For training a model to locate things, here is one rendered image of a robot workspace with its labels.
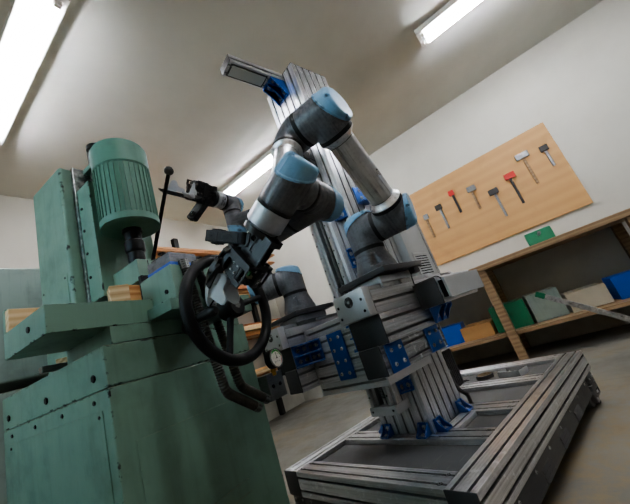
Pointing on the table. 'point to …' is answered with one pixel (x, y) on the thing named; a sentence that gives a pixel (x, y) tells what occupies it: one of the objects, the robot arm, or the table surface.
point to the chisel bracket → (132, 272)
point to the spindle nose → (134, 244)
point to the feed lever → (162, 207)
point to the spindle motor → (123, 188)
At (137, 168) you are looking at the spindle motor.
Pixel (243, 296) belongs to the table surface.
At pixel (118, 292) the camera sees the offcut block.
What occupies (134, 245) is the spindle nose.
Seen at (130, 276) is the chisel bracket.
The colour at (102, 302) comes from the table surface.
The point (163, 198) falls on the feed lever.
